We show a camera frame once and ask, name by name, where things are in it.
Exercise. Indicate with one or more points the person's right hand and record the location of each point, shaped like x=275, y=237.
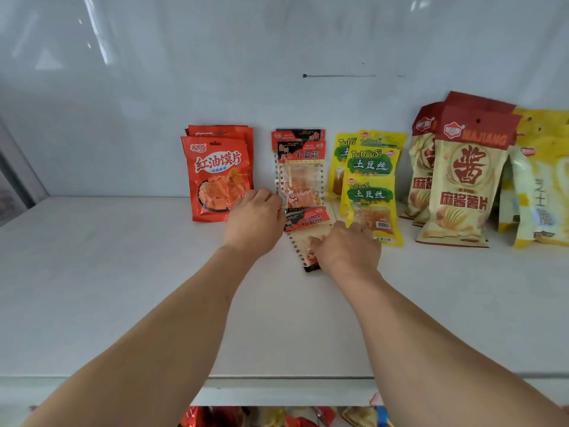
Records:
x=349, y=253

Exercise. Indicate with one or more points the person's left hand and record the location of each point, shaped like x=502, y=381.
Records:
x=254, y=224

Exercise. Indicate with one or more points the person's right thumb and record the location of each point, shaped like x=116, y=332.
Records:
x=317, y=245

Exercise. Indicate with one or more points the person's left fingers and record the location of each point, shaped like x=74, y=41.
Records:
x=262, y=196

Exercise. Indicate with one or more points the clear snack packet red label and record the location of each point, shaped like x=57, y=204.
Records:
x=302, y=224
x=297, y=134
x=302, y=177

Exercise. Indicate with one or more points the person's right forearm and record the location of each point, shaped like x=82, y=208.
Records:
x=426, y=355

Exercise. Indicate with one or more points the person's left forearm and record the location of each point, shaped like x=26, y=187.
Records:
x=155, y=351

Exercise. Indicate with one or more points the orange-red snack packet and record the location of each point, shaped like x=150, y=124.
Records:
x=215, y=177
x=249, y=142
x=209, y=132

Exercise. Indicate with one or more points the yellow snack packet green label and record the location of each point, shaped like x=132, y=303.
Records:
x=373, y=208
x=384, y=138
x=340, y=160
x=372, y=160

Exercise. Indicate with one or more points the pile of mixed snack packets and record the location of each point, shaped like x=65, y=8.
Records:
x=275, y=417

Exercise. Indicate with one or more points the yellow and white chip bag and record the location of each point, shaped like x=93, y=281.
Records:
x=540, y=122
x=542, y=195

